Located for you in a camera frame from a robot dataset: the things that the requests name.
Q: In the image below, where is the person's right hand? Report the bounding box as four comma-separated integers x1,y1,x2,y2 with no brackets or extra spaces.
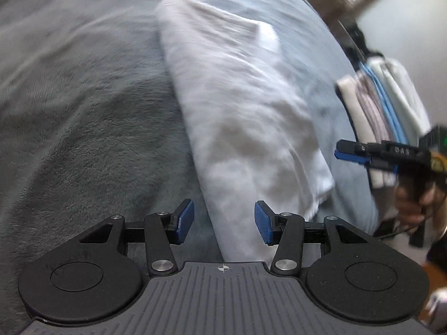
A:
396,180,447,226

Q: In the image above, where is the white shirt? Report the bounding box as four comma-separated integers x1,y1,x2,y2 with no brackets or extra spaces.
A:
155,0,336,264

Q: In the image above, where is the black cable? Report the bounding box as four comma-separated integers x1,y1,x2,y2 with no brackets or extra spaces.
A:
375,209,425,240

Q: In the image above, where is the cream folded cloth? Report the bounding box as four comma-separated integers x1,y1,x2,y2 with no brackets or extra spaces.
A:
335,76,385,188

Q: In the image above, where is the pale folded cloth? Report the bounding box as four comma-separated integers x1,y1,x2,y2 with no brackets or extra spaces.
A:
369,57,432,141

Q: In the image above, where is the grey bed blanket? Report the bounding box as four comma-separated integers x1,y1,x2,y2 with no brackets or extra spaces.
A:
0,0,382,335

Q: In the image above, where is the blue folded cloth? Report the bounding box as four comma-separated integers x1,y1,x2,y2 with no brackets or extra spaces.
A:
360,62,408,144

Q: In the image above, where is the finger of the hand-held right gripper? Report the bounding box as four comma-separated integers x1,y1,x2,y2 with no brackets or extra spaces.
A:
334,150,399,175
336,140,384,155

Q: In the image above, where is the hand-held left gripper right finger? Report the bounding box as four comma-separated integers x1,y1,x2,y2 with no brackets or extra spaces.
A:
254,200,371,276

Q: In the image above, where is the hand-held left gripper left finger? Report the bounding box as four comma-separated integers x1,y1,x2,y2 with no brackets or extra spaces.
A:
80,199,195,276

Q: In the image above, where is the pink striped folded cloth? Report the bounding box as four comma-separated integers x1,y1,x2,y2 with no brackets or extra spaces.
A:
355,73,397,186

